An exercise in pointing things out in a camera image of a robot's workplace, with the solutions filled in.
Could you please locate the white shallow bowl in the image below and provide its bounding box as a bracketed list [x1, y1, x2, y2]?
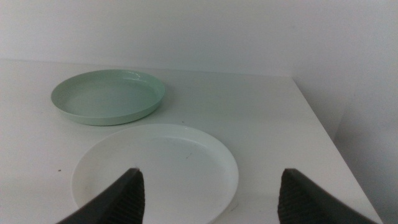
[71, 123, 239, 224]

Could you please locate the pale green shallow bowl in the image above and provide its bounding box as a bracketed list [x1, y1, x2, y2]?
[50, 68, 166, 127]

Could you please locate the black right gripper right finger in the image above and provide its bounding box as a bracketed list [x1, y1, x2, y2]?
[277, 168, 379, 224]

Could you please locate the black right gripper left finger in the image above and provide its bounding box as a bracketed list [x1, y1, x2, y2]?
[57, 168, 146, 224]

